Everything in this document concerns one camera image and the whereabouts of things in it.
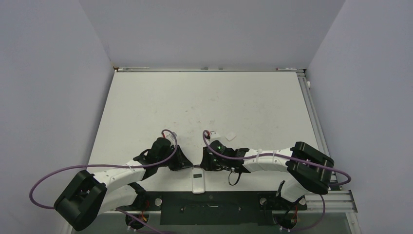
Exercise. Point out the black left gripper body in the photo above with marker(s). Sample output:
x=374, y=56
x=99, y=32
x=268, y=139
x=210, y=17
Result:
x=172, y=166

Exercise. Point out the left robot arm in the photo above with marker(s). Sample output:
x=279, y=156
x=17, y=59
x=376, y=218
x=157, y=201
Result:
x=91, y=194

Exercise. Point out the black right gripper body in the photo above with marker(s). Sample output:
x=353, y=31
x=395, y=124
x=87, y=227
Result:
x=219, y=163

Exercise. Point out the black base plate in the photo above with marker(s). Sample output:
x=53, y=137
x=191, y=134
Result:
x=216, y=208

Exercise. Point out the white remote control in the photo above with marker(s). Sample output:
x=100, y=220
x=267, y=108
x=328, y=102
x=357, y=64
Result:
x=198, y=180

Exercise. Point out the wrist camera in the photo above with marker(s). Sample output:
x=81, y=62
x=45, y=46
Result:
x=171, y=135
x=212, y=136

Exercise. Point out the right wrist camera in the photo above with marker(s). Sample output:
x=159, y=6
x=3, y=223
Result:
x=212, y=136

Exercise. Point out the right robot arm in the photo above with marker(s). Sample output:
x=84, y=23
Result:
x=308, y=167

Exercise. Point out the white battery cover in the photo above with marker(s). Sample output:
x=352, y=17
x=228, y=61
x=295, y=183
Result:
x=230, y=136

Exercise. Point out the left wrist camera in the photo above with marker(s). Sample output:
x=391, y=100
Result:
x=171, y=135

